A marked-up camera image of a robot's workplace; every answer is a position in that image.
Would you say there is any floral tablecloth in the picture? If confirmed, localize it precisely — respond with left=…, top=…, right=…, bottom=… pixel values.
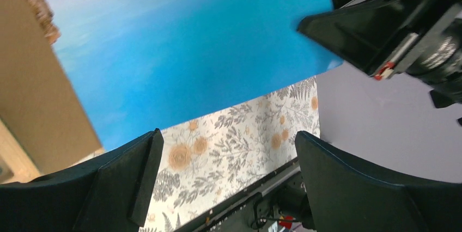
left=141, top=77, right=320, bottom=231

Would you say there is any sea landscape photo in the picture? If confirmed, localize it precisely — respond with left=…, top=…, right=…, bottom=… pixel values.
left=47, top=0, right=341, bottom=150

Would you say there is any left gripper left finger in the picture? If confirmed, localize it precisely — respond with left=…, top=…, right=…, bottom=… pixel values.
left=1, top=129, right=164, bottom=231

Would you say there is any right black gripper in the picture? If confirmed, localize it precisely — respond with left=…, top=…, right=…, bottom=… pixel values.
left=297, top=0, right=461, bottom=108

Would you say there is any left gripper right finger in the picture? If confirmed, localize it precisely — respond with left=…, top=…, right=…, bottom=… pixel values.
left=295, top=131, right=461, bottom=231

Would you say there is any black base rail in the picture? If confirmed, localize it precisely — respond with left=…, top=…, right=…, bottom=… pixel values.
left=177, top=158, right=315, bottom=231

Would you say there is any wooden picture frame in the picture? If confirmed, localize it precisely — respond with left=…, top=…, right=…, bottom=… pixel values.
left=1, top=121, right=41, bottom=184

